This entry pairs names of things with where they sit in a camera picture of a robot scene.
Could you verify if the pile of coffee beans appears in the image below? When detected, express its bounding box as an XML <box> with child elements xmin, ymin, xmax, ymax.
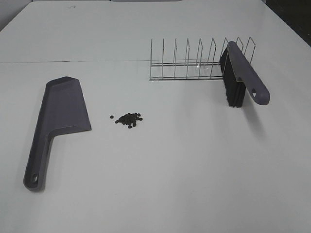
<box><xmin>115</xmin><ymin>113</ymin><xmax>143</xmax><ymax>129</ymax></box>

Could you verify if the chrome wire dish rack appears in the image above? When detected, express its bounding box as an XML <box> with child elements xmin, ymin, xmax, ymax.
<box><xmin>148</xmin><ymin>36</ymin><xmax>256</xmax><ymax>82</ymax></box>

